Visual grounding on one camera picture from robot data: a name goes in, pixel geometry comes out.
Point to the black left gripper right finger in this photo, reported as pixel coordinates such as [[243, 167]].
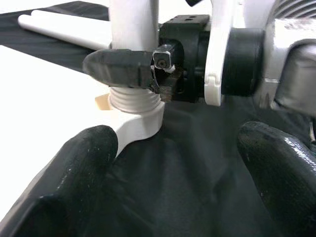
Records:
[[284, 177]]

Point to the black tablecloth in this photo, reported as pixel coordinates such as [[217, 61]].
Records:
[[192, 160]]

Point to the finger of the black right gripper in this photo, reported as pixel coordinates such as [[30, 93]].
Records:
[[118, 67]]

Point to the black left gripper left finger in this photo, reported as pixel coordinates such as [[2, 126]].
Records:
[[61, 192]]

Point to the white plastic table top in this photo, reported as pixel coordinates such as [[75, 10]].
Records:
[[37, 98]]

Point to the white plastic table leg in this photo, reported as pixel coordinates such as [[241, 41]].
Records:
[[49, 30], [133, 24], [74, 22]]

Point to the white floor fan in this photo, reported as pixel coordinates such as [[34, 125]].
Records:
[[296, 7]]

